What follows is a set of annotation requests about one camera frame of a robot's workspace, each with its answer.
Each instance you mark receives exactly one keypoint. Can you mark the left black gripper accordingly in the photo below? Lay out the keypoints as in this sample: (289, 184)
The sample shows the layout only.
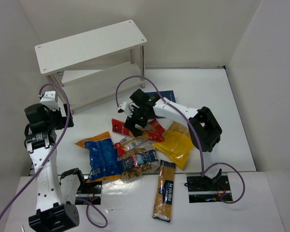
(63, 118)

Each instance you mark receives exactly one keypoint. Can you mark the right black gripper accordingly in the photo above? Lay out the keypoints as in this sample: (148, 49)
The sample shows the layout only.
(134, 123)

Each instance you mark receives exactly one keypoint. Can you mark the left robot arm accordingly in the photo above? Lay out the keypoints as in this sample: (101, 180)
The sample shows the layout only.
(55, 208)

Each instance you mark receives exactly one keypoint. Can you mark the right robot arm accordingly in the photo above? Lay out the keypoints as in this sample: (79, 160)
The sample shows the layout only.
(204, 130)

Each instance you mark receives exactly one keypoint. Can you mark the blue orange pasta bag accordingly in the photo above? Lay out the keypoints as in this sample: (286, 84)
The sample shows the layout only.
(102, 158)

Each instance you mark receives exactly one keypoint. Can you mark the white two-tier shelf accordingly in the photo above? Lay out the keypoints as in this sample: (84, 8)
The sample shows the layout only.
(60, 61)

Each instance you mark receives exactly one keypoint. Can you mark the red clear spaghetti bag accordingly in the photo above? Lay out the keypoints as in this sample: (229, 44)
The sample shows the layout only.
(127, 144)

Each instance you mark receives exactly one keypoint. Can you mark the clear blue fusilli bag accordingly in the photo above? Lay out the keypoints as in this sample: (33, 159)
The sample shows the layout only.
(136, 162)

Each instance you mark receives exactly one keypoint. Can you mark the blue Barilla rigatoni box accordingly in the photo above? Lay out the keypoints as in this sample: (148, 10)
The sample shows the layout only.
(166, 95)

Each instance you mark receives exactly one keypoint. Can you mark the yellow macaroni bag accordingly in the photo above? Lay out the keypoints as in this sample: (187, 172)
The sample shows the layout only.
(177, 144)

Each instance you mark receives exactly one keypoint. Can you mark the La Sicilia spaghetti bag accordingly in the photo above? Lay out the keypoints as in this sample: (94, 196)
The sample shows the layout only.
(164, 195)

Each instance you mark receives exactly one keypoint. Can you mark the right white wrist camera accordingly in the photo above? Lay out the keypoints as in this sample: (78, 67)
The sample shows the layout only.
(123, 107)

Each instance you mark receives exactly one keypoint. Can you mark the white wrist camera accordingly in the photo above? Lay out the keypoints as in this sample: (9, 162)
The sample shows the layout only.
(50, 100)
(123, 107)

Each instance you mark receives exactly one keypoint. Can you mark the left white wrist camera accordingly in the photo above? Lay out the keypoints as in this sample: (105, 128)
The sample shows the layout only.
(50, 100)

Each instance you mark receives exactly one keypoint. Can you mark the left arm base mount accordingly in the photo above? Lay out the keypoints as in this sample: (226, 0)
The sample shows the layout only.
(90, 192)

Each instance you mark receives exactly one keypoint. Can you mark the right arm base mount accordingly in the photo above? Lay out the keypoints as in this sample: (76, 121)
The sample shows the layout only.
(199, 193)

